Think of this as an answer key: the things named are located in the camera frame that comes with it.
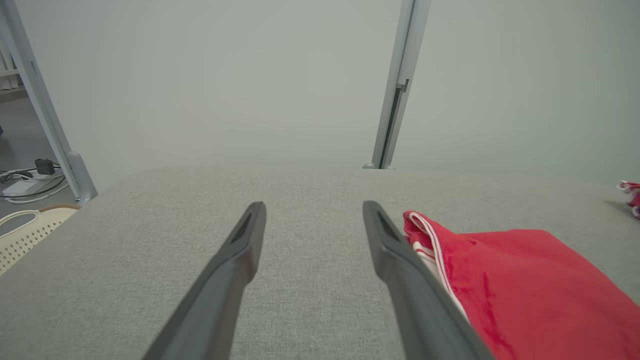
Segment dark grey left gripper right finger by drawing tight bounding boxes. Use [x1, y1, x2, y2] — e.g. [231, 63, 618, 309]
[362, 200, 496, 360]

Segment grey partition post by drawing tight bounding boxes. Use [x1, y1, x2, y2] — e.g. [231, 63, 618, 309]
[382, 0, 432, 170]
[364, 0, 417, 170]

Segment white power strip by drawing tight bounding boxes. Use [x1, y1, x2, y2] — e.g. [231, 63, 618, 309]
[1, 178, 48, 198]

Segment red shorts with white stripe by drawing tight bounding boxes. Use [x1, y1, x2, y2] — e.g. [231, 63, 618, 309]
[617, 180, 640, 220]

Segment cream perforated laundry basket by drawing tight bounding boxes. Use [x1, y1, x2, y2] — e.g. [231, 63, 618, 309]
[0, 204, 82, 277]

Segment grey metal frame leg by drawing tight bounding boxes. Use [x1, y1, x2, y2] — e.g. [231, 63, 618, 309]
[0, 0, 99, 205]

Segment power strip with cables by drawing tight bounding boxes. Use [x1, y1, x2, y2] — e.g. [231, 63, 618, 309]
[0, 167, 71, 205]

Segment red garment with white yoke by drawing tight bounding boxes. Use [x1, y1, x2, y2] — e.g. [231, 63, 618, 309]
[403, 210, 640, 360]

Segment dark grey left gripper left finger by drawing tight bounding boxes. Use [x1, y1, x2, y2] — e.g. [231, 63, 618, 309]
[142, 201, 267, 360]

